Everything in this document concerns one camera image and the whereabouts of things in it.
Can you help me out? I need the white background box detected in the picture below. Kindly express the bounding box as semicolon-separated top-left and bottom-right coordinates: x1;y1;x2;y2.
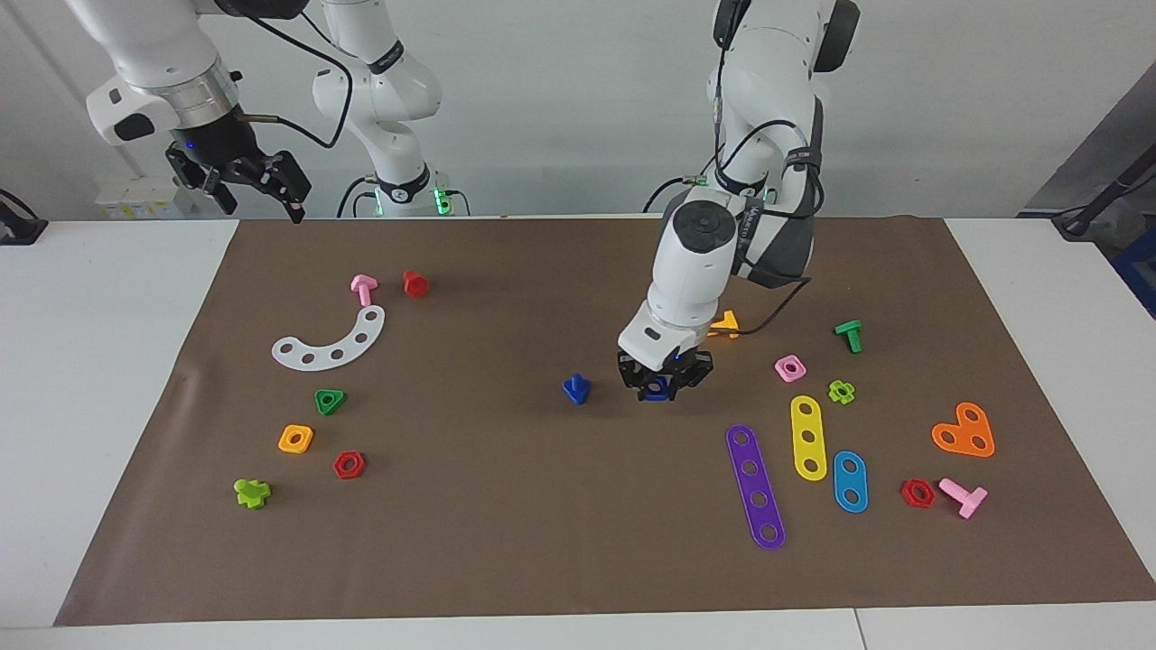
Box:
95;176;195;220

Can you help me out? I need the purple four-hole strip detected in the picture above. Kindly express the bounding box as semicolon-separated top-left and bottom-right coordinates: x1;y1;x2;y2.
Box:
725;424;787;551

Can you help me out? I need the yellow three-hole strip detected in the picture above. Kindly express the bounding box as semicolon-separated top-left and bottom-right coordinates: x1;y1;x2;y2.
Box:
790;395;828;482

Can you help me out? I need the brown table mat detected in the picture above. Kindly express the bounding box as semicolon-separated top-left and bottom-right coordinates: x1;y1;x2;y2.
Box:
54;217;1156;627

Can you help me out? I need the white curved five-hole strip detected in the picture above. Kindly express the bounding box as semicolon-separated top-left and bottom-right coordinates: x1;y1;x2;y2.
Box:
271;304;387;372

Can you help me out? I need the blue two-hole strip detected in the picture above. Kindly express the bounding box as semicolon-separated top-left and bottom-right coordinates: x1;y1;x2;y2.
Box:
833;450;870;514

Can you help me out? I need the black table clamp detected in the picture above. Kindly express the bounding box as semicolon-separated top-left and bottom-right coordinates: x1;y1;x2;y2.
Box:
0;188;48;246

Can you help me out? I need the orange heart three-hole plate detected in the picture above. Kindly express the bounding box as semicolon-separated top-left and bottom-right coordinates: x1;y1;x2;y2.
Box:
931;402;995;459

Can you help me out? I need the black stand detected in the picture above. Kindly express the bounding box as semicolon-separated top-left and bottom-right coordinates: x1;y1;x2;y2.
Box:
1052;144;1156;240

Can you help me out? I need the blue background object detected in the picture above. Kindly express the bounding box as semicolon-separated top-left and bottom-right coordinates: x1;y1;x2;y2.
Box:
1113;230;1156;319

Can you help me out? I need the black right base cable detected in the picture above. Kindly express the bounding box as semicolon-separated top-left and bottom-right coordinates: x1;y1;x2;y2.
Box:
337;174;380;219

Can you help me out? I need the black base cable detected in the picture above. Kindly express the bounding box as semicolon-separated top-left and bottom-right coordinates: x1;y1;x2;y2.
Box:
641;176;714;215
337;174;380;219

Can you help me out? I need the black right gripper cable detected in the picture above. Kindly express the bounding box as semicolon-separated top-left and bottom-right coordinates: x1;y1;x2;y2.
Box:
237;9;355;150

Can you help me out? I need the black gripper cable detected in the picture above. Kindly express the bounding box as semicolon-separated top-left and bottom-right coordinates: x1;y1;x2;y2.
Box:
237;9;355;150
707;0;827;337

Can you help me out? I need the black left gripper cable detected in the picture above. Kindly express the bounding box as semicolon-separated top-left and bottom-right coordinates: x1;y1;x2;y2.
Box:
707;0;827;337

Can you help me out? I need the black left base cable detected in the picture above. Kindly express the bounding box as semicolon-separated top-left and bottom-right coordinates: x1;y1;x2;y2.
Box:
641;176;714;215

